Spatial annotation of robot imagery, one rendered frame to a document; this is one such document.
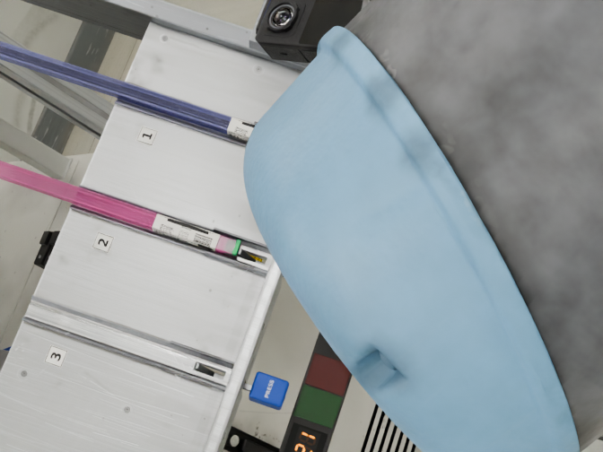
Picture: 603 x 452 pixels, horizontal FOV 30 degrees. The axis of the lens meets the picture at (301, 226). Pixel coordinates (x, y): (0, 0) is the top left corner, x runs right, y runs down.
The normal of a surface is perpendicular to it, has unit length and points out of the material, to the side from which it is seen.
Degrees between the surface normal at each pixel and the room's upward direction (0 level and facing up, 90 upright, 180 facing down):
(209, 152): 48
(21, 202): 0
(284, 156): 3
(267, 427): 90
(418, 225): 33
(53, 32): 90
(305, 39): 18
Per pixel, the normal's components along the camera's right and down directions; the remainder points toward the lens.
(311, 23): -0.43, -0.41
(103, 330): 0.05, -0.30
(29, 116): 0.68, -0.01
